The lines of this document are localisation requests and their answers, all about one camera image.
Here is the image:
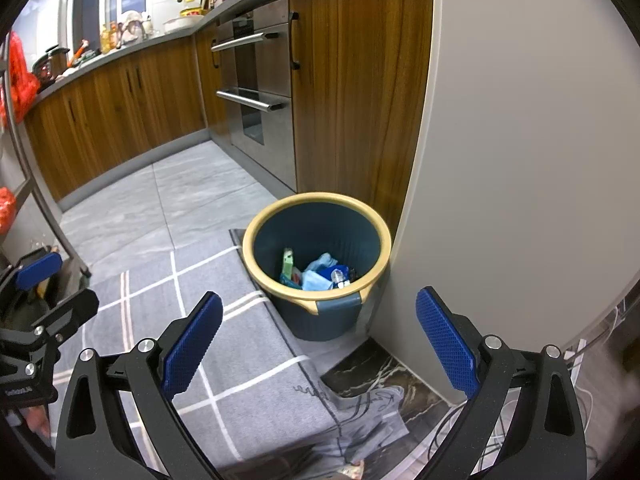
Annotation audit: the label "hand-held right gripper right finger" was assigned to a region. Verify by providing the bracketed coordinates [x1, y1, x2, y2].
[415, 286, 587, 480]

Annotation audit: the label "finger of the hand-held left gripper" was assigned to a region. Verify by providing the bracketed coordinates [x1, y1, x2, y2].
[0, 287, 100, 347]
[0, 251, 64, 311]

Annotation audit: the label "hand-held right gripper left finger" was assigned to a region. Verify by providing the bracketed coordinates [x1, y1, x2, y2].
[54, 291, 224, 480]

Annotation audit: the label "white and green medicine box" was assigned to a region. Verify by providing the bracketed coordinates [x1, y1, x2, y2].
[280, 247, 297, 286]

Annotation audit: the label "blue face mask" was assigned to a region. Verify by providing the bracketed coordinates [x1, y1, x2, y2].
[300, 270, 333, 291]
[307, 252, 338, 273]

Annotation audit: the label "blue bin with yellow rim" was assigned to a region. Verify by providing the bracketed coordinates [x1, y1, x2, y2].
[242, 191, 392, 342]

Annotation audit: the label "person's left hand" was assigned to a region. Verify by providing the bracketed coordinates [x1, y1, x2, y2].
[22, 402, 53, 438]

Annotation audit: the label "orange plastic bag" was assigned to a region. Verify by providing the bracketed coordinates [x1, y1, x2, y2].
[0, 32, 41, 128]
[0, 187, 18, 233]

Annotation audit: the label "person's grey printed trousers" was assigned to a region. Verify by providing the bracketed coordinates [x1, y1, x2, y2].
[320, 385, 411, 466]

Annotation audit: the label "wooden kitchen cabinets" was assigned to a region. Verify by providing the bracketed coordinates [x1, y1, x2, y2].
[22, 22, 223, 203]
[289, 0, 435, 231]

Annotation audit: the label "rice cooker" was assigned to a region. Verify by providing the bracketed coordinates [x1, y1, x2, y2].
[32, 46, 71, 81]

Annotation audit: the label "stainless steel oven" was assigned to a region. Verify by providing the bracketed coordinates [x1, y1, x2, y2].
[210, 0, 298, 193]

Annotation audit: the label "white cloth bundle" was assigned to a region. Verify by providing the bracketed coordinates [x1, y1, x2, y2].
[120, 10, 153, 41]

